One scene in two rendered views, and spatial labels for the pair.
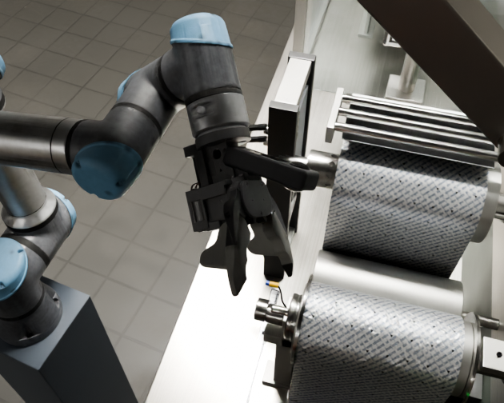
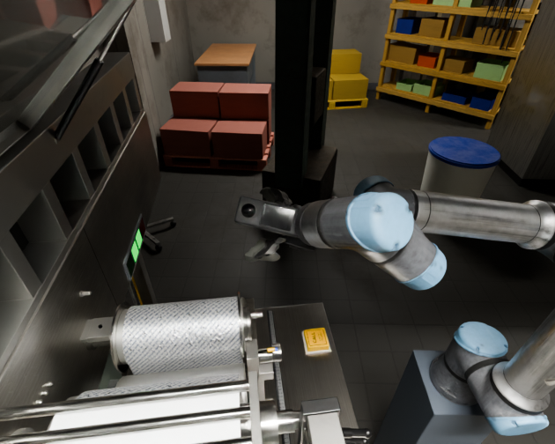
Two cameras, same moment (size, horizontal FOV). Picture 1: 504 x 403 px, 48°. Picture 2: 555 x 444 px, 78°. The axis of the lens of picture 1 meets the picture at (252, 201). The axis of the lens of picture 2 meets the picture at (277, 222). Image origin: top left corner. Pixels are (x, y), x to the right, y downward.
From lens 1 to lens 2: 93 cm
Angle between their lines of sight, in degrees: 89
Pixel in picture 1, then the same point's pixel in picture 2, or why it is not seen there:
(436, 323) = (144, 321)
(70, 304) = (440, 400)
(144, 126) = not seen: hidden behind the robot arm
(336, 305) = (217, 310)
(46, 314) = (439, 370)
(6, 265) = (472, 336)
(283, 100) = (326, 417)
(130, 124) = not seen: hidden behind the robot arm
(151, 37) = not seen: outside the picture
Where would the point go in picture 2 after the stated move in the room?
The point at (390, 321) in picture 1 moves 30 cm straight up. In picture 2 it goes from (177, 312) to (144, 192)
